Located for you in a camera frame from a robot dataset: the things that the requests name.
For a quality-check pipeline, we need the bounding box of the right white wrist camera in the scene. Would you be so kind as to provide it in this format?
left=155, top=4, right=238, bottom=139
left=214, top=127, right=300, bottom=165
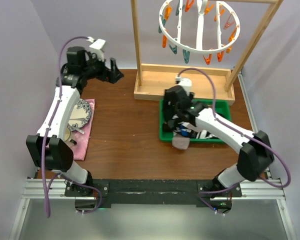
left=175, top=76, right=192, bottom=95

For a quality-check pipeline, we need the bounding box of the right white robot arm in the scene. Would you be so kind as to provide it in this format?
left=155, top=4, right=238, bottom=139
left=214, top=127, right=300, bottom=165
left=162, top=85, right=275, bottom=197

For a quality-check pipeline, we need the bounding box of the white black striped sock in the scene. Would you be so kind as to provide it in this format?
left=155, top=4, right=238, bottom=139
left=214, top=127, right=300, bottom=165
left=191, top=130, right=219, bottom=140

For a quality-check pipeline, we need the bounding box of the white round clip hanger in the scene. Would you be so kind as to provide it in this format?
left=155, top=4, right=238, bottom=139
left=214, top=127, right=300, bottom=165
left=158, top=0, right=241, bottom=65

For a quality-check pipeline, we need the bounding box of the wooden hanger rack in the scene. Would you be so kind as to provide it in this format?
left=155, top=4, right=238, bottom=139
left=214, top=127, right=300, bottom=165
left=130, top=0, right=282, bottom=105

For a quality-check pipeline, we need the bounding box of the pink cloth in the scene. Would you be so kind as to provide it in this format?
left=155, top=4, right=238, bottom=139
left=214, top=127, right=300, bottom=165
left=70, top=98, right=96, bottom=161

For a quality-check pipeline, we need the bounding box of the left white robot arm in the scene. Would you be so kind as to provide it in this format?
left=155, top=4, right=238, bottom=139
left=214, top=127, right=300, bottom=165
left=26, top=43, right=124, bottom=196

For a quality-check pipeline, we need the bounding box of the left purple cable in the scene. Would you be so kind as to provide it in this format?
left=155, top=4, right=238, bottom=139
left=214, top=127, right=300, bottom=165
left=40, top=36, right=105, bottom=218

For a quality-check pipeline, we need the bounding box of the metal spoon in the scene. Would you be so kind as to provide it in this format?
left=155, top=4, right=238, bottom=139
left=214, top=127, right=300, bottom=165
left=67, top=123, right=85, bottom=134

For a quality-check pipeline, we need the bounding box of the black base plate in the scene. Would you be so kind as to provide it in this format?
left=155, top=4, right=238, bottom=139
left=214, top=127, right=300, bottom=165
left=64, top=178, right=243, bottom=210

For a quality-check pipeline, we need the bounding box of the green plastic bin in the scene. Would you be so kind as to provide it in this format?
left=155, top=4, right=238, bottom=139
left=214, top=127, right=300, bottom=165
left=159, top=100, right=232, bottom=144

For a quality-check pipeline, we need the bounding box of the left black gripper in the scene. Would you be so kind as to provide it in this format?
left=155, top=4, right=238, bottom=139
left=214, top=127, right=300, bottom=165
left=81, top=51, right=124, bottom=84

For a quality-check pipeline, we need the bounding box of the grey sock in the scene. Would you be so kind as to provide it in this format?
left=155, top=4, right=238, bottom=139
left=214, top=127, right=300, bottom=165
left=171, top=135, right=190, bottom=150

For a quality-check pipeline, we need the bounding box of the blue patterned plate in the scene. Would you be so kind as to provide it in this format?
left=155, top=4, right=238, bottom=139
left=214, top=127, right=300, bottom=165
left=68, top=98, right=92, bottom=132

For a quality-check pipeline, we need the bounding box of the black blue sports sock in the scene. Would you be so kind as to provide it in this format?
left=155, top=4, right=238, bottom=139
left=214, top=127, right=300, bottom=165
left=161, top=117, right=198, bottom=139

